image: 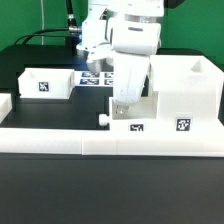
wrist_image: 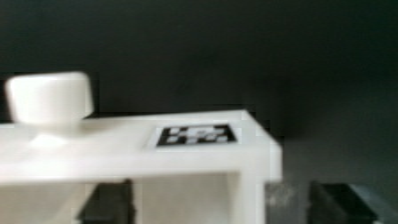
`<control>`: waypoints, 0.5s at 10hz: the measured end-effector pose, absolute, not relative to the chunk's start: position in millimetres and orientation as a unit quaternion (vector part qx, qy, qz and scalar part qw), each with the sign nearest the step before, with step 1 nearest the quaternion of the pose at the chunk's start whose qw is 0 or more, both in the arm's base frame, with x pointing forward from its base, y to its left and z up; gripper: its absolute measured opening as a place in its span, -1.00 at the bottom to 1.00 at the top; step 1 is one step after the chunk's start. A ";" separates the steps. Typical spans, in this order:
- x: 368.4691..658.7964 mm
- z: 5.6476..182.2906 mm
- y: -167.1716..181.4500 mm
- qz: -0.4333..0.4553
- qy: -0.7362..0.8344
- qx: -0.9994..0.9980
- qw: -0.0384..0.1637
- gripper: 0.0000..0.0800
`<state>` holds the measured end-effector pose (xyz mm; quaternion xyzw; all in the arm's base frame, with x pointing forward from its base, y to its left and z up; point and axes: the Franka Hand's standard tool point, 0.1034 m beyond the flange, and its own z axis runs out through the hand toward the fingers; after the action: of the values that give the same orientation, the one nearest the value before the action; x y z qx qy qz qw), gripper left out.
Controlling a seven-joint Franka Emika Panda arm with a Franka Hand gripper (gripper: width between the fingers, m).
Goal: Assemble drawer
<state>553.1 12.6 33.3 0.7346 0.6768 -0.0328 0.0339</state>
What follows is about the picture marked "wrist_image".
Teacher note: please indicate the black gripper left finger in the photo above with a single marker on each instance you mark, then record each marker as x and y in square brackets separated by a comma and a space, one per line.
[109, 207]

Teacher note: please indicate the white front drawer with tag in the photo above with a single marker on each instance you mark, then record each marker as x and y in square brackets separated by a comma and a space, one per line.
[197, 157]

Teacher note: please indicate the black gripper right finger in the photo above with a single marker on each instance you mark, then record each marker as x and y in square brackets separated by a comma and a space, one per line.
[336, 206]

